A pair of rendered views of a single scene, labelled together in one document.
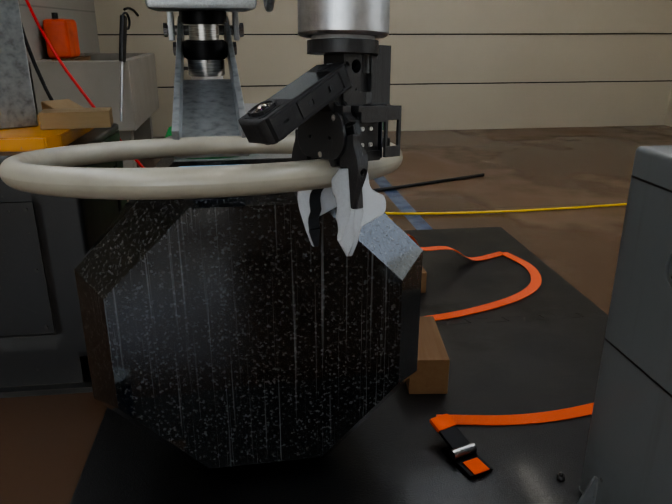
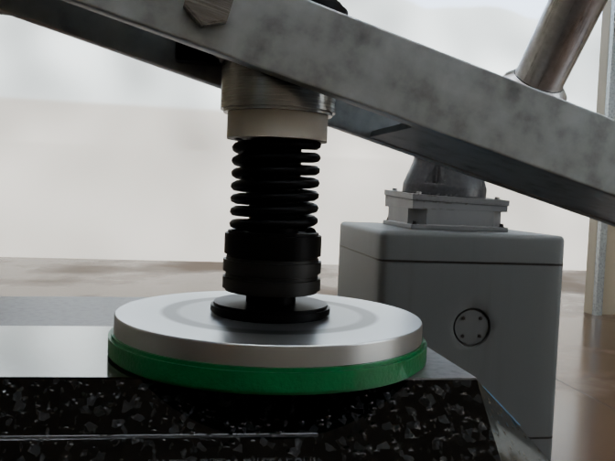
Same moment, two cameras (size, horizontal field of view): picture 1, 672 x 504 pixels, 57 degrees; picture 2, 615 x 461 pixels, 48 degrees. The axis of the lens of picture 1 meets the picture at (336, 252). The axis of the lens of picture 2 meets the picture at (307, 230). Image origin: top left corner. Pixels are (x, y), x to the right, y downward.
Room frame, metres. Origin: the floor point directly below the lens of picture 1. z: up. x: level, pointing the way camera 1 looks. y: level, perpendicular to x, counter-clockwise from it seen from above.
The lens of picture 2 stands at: (1.43, 0.77, 0.92)
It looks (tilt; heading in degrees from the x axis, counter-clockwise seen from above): 3 degrees down; 268
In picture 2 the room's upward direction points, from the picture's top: 2 degrees clockwise
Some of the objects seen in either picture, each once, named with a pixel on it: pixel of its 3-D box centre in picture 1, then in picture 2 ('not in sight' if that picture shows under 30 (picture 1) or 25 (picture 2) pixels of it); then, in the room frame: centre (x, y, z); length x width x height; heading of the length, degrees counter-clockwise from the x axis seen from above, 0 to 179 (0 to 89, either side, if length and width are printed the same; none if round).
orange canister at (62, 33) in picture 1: (63, 37); not in sight; (4.72, 1.95, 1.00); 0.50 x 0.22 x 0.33; 8
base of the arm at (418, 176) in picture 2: not in sight; (445, 173); (1.07, -0.81, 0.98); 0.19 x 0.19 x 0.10
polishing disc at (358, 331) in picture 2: not in sight; (269, 320); (1.43, 0.29, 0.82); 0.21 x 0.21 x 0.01
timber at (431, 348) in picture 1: (421, 352); not in sight; (1.79, -0.28, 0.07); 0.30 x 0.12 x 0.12; 1
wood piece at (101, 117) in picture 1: (77, 118); not in sight; (1.95, 0.80, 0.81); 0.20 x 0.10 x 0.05; 105
